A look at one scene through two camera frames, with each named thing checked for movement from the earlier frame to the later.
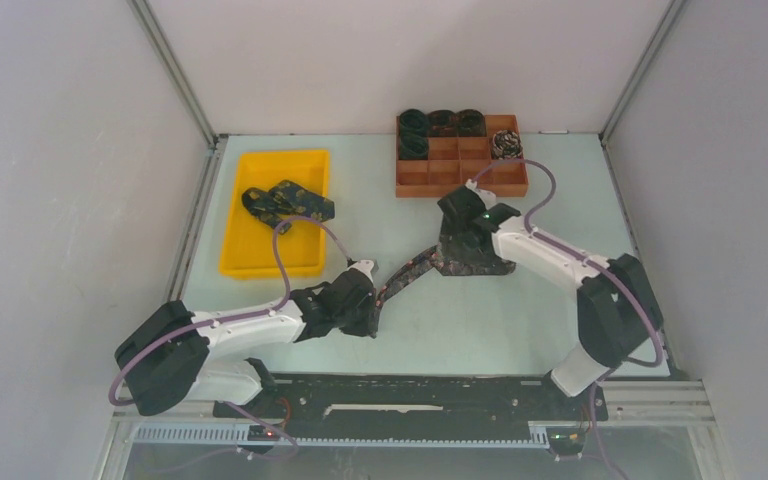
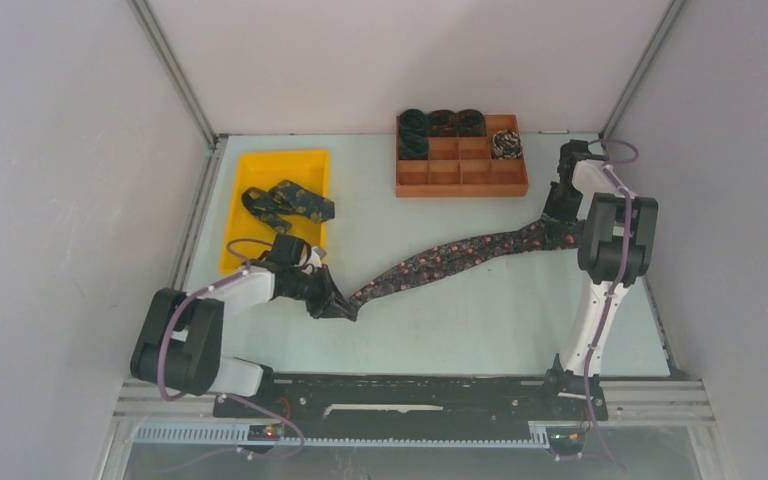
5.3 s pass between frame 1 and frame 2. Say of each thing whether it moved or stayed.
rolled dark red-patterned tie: stayed
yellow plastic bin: stayed
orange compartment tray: stayed
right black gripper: moved
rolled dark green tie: stayed
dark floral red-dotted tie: moved
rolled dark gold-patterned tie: stayed
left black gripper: moved
